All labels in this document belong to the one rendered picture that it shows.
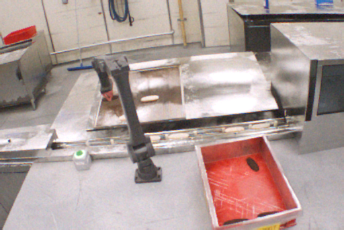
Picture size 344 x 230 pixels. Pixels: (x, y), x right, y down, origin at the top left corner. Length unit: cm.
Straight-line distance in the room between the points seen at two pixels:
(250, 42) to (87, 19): 307
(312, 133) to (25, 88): 358
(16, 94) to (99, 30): 194
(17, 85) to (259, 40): 311
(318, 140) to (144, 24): 412
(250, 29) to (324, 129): 188
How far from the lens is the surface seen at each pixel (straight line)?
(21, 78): 407
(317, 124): 135
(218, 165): 134
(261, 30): 309
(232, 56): 200
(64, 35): 544
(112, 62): 117
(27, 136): 175
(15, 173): 182
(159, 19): 504
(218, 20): 480
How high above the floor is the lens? 173
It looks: 32 degrees down
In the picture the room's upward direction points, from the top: 9 degrees counter-clockwise
